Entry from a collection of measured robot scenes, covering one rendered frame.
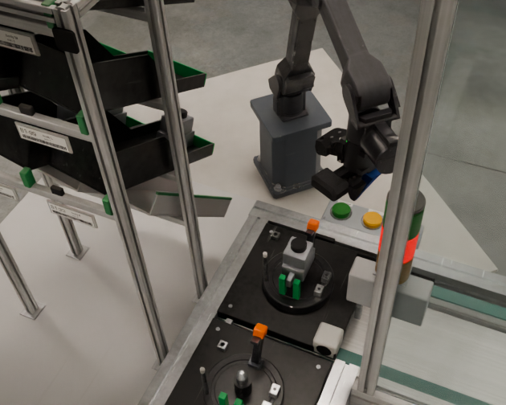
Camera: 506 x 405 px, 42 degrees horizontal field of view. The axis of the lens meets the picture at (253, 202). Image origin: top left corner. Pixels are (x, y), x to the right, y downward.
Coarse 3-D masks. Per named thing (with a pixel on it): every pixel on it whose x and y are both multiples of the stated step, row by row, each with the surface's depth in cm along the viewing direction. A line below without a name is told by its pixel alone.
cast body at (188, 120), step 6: (186, 114) 120; (162, 120) 120; (186, 120) 120; (192, 120) 121; (162, 126) 120; (186, 126) 120; (192, 126) 122; (162, 132) 120; (186, 132) 121; (192, 132) 123; (168, 138) 120; (186, 138) 122; (192, 138) 124; (186, 144) 123; (192, 144) 125
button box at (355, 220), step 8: (328, 208) 144; (352, 208) 144; (360, 208) 144; (368, 208) 144; (328, 216) 143; (352, 216) 142; (360, 216) 142; (344, 224) 141; (352, 224) 141; (360, 224) 141; (368, 232) 139; (376, 232) 139
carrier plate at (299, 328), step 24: (264, 240) 138; (288, 240) 137; (336, 264) 133; (240, 288) 130; (336, 288) 129; (240, 312) 126; (264, 312) 126; (312, 312) 125; (336, 312) 125; (288, 336) 122; (312, 336) 122
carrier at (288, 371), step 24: (216, 336) 123; (240, 336) 123; (192, 360) 120; (216, 360) 119; (240, 360) 117; (264, 360) 117; (288, 360) 119; (312, 360) 119; (192, 384) 116; (216, 384) 114; (240, 384) 110; (264, 384) 114; (288, 384) 116; (312, 384) 115
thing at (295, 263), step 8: (296, 240) 121; (304, 240) 121; (288, 248) 121; (296, 248) 120; (304, 248) 120; (312, 248) 123; (288, 256) 120; (296, 256) 120; (304, 256) 120; (312, 256) 125; (288, 264) 122; (296, 264) 121; (304, 264) 120; (288, 272) 123; (296, 272) 122; (304, 272) 122; (288, 280) 121
